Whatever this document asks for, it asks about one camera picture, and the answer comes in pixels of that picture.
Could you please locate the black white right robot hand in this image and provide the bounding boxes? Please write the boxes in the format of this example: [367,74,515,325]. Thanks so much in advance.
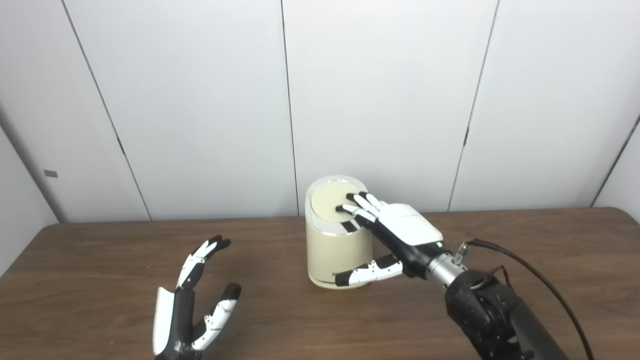
[334,191,446,288]

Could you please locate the cream-colored round bin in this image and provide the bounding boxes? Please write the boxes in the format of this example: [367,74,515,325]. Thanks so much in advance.
[305,175,376,290]

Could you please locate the cream round bin lid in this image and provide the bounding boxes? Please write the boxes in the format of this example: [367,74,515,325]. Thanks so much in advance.
[310,181,362,223]

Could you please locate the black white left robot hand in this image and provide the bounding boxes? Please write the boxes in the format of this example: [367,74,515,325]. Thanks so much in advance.
[152,235,242,360]

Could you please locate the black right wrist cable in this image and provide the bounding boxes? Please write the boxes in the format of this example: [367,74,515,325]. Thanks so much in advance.
[454,238,596,360]

